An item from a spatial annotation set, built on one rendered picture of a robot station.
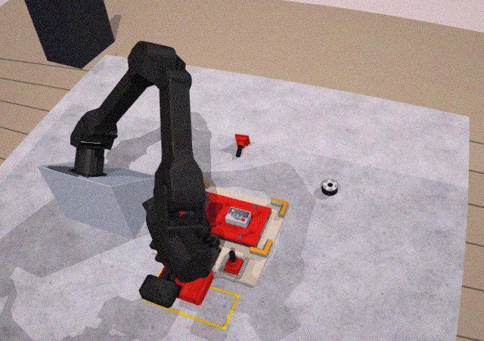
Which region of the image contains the yellow rectangular frame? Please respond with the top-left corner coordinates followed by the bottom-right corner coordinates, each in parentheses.
top-left (144, 286), bottom-right (240, 330)

